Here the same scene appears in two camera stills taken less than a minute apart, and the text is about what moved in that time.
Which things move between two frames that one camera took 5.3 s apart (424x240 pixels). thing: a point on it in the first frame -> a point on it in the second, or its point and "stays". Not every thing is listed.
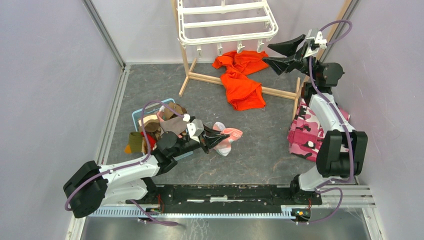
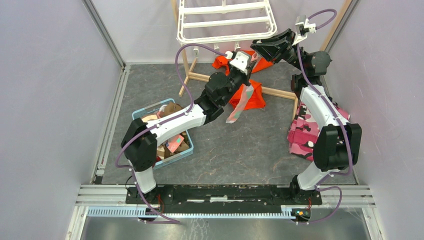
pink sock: (224, 148) -> (247, 90)
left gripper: (213, 137) -> (246, 77)
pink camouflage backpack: (306, 133) stays
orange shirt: (242, 93) stays
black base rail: (225, 198) stays
